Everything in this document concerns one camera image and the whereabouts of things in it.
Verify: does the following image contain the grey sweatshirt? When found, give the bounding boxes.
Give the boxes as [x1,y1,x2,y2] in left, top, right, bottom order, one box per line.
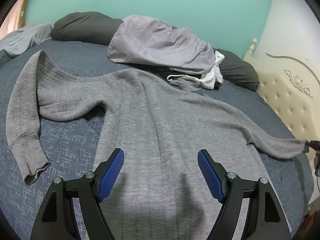
[6,50,307,239]

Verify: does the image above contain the person's right hand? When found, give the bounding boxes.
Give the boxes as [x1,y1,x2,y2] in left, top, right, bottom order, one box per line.
[313,151,320,177]

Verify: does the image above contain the cream tufted headboard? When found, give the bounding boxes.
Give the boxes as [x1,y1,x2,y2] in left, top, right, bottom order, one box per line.
[243,38,319,140]

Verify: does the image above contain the dark blue bed sheet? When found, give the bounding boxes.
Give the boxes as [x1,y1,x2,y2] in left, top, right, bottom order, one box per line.
[1,40,316,239]

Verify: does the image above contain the white garment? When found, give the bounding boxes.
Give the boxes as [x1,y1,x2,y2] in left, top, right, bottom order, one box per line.
[200,50,225,90]

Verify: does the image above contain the light grey blanket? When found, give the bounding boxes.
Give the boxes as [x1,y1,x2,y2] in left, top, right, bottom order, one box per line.
[1,23,52,67]

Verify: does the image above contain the long dark grey pillow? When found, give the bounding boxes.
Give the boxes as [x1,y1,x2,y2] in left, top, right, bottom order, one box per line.
[50,12,259,91]

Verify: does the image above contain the light lilac-grey garment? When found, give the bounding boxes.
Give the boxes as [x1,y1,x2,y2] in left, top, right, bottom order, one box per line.
[107,15,215,75]

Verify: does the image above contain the beige curtain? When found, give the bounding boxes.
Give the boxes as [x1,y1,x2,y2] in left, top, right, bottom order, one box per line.
[0,0,23,39]

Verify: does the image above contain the grey hoodie with drawstring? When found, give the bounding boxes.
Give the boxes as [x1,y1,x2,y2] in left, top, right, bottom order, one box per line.
[166,74,203,92]

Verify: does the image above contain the wooden window frame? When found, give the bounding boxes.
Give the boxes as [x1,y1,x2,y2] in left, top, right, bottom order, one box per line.
[18,0,28,28]

